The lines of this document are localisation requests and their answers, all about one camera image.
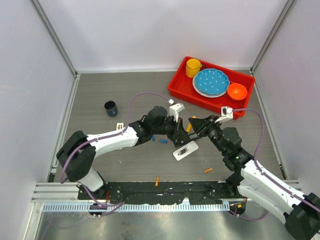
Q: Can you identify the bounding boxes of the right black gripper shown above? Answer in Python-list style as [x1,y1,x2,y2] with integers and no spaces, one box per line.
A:
[188,114,227,155]

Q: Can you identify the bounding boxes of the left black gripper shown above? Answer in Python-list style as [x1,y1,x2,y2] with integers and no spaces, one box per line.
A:
[151,114,189,141]

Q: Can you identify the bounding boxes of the orange handle screwdriver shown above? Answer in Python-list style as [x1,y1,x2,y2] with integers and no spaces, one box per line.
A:
[186,116,197,133]

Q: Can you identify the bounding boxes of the orange battery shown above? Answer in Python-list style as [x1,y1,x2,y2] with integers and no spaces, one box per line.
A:
[203,168,213,173]
[155,176,159,187]

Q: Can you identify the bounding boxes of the white remote orange batteries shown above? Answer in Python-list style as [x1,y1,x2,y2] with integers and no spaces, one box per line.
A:
[116,122,124,130]

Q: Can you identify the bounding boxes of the black remote control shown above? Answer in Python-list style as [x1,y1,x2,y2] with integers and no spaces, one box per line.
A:
[188,132,201,141]

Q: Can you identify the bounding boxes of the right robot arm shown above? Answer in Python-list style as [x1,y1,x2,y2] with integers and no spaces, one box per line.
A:
[188,115,320,240]

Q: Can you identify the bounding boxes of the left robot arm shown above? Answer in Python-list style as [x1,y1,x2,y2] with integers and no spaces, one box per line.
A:
[56,103,190,200]

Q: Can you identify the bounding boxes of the grey plate underneath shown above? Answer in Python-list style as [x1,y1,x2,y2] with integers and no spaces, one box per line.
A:
[192,77,227,99]

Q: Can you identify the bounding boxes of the blue dotted plate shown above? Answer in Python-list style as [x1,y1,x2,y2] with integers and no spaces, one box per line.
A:
[195,68,230,95]

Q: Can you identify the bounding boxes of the orange bowl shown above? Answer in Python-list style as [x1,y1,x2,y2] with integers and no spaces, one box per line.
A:
[227,83,248,101]

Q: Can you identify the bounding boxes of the yellow mug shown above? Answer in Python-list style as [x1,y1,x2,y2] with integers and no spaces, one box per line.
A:
[185,58,206,78]

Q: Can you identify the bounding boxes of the dark blue mug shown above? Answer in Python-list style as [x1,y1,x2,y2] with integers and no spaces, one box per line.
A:
[104,100,118,117]

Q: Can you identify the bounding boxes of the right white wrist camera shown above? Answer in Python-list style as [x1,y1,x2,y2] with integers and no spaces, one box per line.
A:
[215,106,233,124]

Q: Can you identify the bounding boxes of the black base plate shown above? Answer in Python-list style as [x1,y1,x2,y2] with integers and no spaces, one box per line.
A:
[92,181,243,205]

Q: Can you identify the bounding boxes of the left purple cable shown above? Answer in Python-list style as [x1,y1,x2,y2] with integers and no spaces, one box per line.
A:
[59,91,171,185]

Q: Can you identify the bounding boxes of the slotted cable duct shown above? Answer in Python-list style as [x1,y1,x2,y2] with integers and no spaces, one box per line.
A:
[42,201,230,213]

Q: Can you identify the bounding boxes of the aluminium frame rail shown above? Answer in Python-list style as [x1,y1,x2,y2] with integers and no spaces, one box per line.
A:
[31,182,81,203]

